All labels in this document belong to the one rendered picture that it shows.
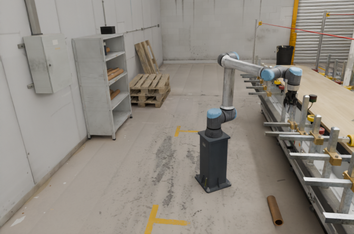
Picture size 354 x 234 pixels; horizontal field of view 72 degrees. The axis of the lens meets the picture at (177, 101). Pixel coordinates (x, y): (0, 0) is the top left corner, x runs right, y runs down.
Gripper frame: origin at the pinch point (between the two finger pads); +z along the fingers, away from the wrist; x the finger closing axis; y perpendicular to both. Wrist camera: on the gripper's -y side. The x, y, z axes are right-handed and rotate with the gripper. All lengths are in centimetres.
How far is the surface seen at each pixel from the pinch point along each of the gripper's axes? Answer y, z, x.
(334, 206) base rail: 71, 28, 12
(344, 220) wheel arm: 107, 0, -6
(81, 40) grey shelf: -128, -35, -239
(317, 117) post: 27.4, -8.6, 11.4
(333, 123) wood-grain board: -5.9, 12.7, 40.4
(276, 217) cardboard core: 23, 94, -1
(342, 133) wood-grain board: 12.7, 11.5, 39.0
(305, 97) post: 2.0, -13.3, 11.1
